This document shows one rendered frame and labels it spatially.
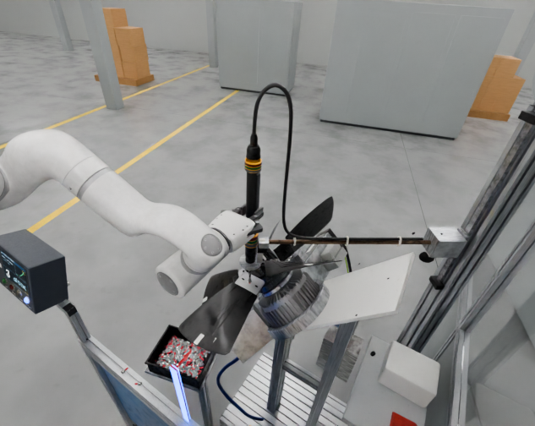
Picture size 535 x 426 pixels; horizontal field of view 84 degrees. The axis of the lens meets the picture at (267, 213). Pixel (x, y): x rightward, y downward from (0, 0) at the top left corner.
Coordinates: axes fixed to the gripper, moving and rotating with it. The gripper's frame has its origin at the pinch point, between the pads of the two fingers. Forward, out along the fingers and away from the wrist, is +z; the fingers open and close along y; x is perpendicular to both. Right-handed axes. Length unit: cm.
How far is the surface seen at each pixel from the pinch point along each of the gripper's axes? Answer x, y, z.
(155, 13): -31, -1095, 937
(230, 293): -30.6, -3.0, -7.3
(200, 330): -32.9, -3.3, -21.6
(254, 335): -48.2, 6.5, -6.1
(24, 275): -27, -60, -40
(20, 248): -24, -70, -35
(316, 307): -33.3, 22.8, 5.8
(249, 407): -142, 0, 4
